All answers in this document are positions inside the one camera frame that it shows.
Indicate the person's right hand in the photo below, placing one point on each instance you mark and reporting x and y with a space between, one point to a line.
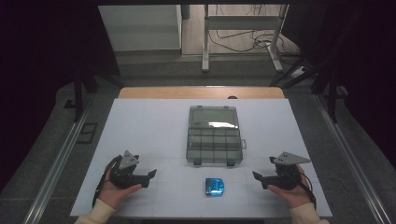
294 196

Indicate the black metal stand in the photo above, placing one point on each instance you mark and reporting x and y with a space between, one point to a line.
78 93
332 93

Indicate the white cabinet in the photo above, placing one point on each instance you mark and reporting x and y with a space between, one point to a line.
143 28

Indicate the white power strip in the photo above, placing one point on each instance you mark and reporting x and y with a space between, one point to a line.
298 72

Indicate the metal floor rail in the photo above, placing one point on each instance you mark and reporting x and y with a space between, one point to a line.
59 165
351 161

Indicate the blue shiny packet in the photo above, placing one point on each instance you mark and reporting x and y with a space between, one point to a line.
214 187

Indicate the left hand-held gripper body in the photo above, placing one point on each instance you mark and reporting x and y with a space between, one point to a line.
124 174

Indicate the white desk frame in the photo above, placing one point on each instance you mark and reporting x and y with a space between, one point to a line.
239 22

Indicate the clear plastic compartment box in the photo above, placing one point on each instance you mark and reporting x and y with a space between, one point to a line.
214 146

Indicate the dark floor plate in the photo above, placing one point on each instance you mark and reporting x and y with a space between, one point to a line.
87 133

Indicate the person's left hand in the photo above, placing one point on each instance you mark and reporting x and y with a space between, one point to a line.
115 194

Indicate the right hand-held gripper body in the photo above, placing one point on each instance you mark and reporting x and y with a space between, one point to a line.
286 177

